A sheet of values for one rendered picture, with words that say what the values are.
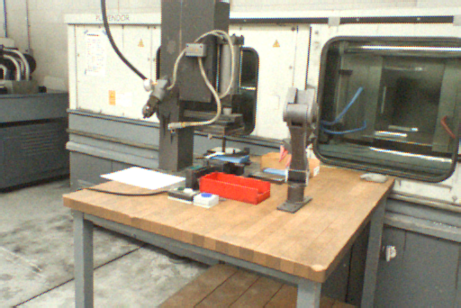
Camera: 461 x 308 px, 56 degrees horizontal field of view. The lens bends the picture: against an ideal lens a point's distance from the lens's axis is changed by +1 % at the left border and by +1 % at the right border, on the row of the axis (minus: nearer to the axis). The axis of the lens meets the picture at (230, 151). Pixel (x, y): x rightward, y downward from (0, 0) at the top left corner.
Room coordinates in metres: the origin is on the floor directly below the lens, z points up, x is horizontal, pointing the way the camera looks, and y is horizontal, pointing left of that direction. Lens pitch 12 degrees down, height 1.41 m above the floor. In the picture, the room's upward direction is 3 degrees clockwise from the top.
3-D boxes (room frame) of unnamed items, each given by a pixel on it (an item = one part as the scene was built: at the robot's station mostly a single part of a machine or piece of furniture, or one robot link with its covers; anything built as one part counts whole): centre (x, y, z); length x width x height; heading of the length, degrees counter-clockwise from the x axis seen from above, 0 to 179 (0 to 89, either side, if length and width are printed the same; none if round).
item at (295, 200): (1.53, -0.25, 0.94); 0.20 x 0.07 x 0.08; 151
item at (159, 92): (1.89, 0.33, 1.25); 0.19 x 0.07 x 0.19; 151
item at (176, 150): (1.99, 0.26, 1.28); 0.14 x 0.12 x 0.75; 151
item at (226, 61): (1.85, 0.03, 1.37); 0.11 x 0.09 x 0.30; 151
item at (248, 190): (1.61, -0.02, 0.93); 0.25 x 0.12 x 0.06; 61
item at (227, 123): (1.88, 0.09, 1.22); 0.26 x 0.18 x 0.30; 61
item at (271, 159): (2.02, -0.29, 0.93); 0.25 x 0.13 x 0.08; 61
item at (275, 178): (1.89, -0.20, 0.91); 0.17 x 0.16 x 0.02; 151
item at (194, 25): (1.92, 0.14, 1.44); 0.17 x 0.13 x 0.42; 61
